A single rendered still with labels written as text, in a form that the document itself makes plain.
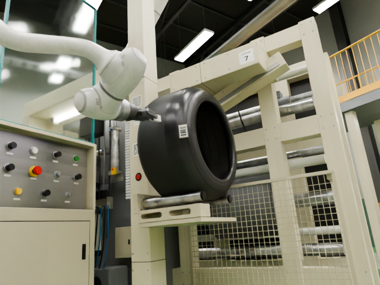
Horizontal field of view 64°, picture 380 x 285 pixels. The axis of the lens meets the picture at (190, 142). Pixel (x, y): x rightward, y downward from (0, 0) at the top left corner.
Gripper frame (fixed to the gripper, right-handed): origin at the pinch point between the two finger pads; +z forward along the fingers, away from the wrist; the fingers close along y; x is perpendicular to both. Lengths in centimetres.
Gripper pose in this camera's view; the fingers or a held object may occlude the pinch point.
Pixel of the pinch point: (155, 117)
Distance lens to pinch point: 138.4
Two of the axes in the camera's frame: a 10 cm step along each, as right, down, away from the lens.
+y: -8.4, 2.1, 4.9
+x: 1.4, 9.7, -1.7
